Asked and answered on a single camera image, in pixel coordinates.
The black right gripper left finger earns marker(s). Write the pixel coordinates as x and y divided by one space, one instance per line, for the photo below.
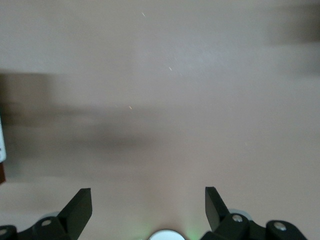
75 215

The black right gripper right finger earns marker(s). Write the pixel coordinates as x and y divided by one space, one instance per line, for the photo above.
216 215

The light wooden drawer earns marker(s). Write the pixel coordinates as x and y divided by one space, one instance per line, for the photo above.
2 137

